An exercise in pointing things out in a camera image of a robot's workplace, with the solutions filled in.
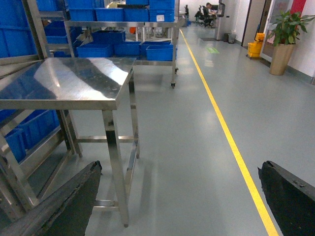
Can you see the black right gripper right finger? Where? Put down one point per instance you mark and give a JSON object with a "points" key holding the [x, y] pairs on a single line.
{"points": [[290, 199]]}

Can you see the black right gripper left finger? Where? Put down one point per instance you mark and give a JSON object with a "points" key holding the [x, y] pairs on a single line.
{"points": [[64, 213]]}

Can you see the small stainless steel table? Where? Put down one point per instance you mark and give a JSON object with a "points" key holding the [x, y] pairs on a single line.
{"points": [[83, 84]]}

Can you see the yellow mop bucket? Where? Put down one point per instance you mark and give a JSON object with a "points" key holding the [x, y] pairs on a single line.
{"points": [[254, 48]]}

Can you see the plant in gold pot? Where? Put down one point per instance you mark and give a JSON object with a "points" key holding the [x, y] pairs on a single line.
{"points": [[285, 35]]}

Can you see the steel cart with bins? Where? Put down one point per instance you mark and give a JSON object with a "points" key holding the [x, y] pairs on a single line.
{"points": [[145, 29]]}

